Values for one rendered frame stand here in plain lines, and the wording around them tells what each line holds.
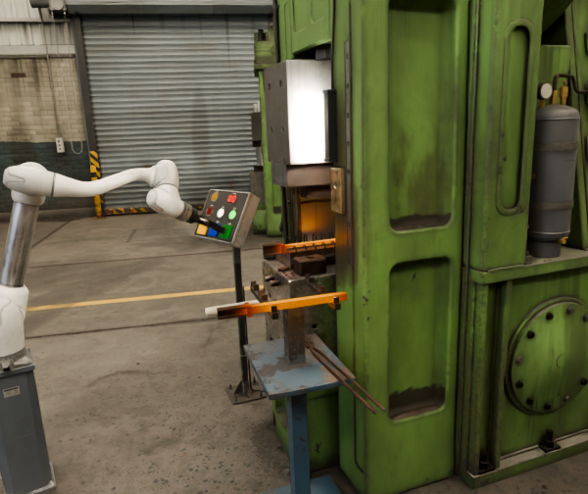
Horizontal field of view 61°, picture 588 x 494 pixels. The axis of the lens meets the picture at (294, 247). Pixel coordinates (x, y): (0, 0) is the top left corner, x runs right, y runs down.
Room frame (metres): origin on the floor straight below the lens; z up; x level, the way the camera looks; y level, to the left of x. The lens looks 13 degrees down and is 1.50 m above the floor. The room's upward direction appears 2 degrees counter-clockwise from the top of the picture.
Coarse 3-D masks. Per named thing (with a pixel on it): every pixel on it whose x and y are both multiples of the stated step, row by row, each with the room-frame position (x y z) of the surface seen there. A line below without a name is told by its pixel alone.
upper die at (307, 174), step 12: (276, 168) 2.17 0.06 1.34; (288, 168) 2.06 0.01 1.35; (300, 168) 2.07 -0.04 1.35; (312, 168) 2.09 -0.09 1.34; (324, 168) 2.11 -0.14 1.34; (276, 180) 2.18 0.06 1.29; (288, 180) 2.05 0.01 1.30; (300, 180) 2.07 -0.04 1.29; (312, 180) 2.09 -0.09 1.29; (324, 180) 2.11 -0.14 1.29
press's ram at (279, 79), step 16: (288, 64) 2.01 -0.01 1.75; (304, 64) 2.03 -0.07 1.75; (320, 64) 2.05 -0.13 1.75; (272, 80) 2.17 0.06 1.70; (288, 80) 2.01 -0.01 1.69; (304, 80) 2.03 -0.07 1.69; (320, 80) 2.05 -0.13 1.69; (272, 96) 2.18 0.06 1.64; (288, 96) 2.01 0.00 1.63; (304, 96) 2.03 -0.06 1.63; (320, 96) 2.05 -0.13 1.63; (272, 112) 2.18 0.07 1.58; (288, 112) 2.01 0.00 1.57; (304, 112) 2.03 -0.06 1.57; (320, 112) 2.05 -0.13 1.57; (272, 128) 2.19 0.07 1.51; (288, 128) 2.01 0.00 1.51; (304, 128) 2.03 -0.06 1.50; (320, 128) 2.05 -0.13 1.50; (272, 144) 2.20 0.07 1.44; (288, 144) 2.01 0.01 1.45; (304, 144) 2.03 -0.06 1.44; (320, 144) 2.05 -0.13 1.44; (272, 160) 2.23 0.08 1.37; (288, 160) 2.02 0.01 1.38; (304, 160) 2.03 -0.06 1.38; (320, 160) 2.05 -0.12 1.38
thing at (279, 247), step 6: (318, 240) 2.19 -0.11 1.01; (324, 240) 2.19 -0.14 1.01; (330, 240) 2.19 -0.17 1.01; (264, 246) 2.08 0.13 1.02; (270, 246) 2.10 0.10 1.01; (276, 246) 2.11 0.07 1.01; (282, 246) 2.10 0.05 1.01; (288, 246) 2.12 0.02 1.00; (264, 252) 2.09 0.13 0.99; (270, 252) 2.10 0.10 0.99; (276, 252) 2.10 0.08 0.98; (282, 252) 2.10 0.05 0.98
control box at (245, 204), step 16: (224, 192) 2.65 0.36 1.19; (240, 192) 2.56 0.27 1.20; (208, 208) 2.68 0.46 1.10; (224, 208) 2.58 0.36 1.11; (240, 208) 2.50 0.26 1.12; (256, 208) 2.54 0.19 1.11; (240, 224) 2.46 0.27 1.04; (208, 240) 2.63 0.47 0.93; (224, 240) 2.46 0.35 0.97; (240, 240) 2.46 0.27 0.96
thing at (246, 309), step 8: (312, 296) 1.54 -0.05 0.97; (320, 296) 1.53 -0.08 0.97; (328, 296) 1.53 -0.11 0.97; (344, 296) 1.55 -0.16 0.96; (248, 304) 1.47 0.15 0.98; (256, 304) 1.48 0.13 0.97; (264, 304) 1.48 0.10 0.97; (272, 304) 1.48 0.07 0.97; (280, 304) 1.48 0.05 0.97; (288, 304) 1.49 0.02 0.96; (296, 304) 1.50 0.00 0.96; (304, 304) 1.51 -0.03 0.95; (312, 304) 1.51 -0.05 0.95; (224, 312) 1.44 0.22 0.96; (232, 312) 1.45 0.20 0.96; (240, 312) 1.46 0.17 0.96; (248, 312) 1.45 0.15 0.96; (256, 312) 1.46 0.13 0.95
